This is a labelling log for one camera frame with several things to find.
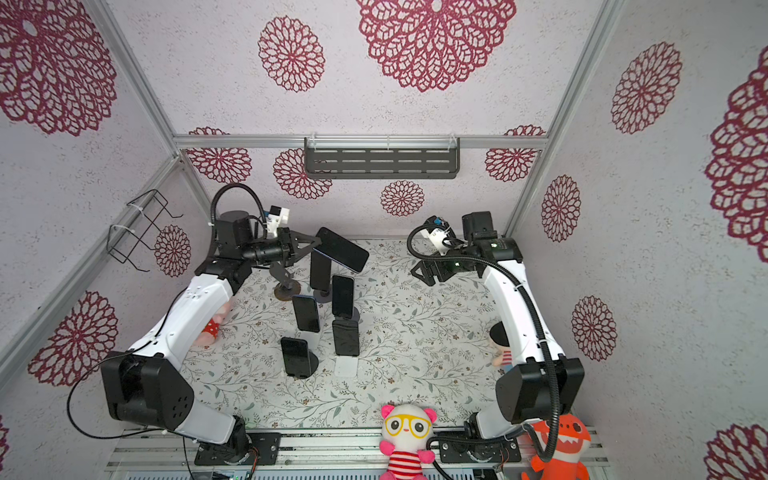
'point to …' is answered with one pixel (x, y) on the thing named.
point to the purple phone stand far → (323, 296)
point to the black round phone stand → (314, 362)
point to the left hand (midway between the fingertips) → (319, 245)
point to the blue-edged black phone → (306, 313)
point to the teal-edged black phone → (343, 296)
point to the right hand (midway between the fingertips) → (428, 259)
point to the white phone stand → (346, 366)
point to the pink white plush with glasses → (406, 434)
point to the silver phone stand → (312, 339)
